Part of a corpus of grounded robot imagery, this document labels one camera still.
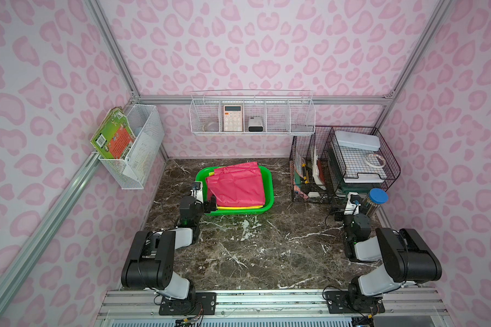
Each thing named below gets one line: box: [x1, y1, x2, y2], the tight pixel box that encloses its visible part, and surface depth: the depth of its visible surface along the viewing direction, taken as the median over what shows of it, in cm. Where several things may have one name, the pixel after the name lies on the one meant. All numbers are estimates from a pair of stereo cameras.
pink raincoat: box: [205, 161, 266, 207], surface depth 98 cm
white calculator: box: [222, 104, 243, 132], surface depth 95 cm
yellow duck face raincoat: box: [208, 171, 264, 210], surface depth 90 cm
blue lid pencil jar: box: [362, 188, 390, 218], surface depth 82 cm
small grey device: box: [247, 116, 264, 133], surface depth 93 cm
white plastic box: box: [334, 130, 382, 152], surface depth 97 cm
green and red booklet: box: [90, 106, 136, 160], surface depth 73 cm
